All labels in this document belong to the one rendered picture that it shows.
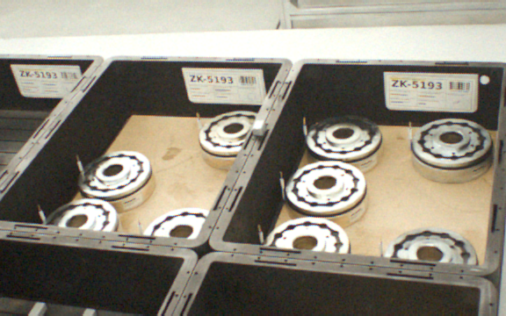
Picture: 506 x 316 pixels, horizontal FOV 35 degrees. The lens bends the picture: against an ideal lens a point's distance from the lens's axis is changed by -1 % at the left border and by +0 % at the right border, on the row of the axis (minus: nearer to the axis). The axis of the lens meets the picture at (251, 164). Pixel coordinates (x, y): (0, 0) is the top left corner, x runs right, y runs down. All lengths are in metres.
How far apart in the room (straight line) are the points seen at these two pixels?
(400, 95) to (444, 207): 0.19
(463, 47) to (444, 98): 0.49
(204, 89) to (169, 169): 0.14
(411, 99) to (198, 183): 0.32
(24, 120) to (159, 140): 0.26
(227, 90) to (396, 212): 0.34
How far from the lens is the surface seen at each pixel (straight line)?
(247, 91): 1.20
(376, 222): 1.02
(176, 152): 1.19
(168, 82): 1.25
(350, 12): 3.08
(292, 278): 0.83
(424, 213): 1.03
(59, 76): 1.33
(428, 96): 1.14
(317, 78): 1.16
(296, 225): 0.98
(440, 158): 1.06
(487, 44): 1.63
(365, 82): 1.15
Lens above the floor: 1.50
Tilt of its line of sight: 36 degrees down
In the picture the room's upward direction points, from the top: 11 degrees counter-clockwise
